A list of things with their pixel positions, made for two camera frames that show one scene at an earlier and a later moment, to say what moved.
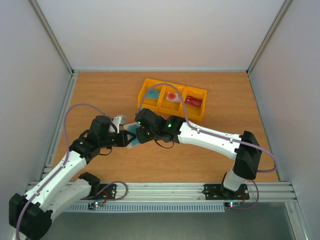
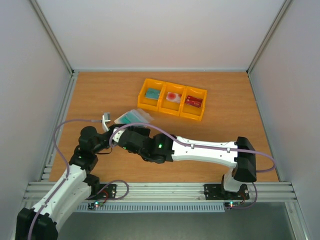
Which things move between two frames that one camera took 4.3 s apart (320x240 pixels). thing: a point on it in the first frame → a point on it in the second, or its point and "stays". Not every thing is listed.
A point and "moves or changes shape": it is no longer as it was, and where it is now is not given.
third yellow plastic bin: [194, 112] stays
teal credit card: [135, 142] moves or changes shape
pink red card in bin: [173, 97] stays
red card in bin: [193, 101] stays
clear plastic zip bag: [132, 128] moves or changes shape
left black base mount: [107, 191] stays
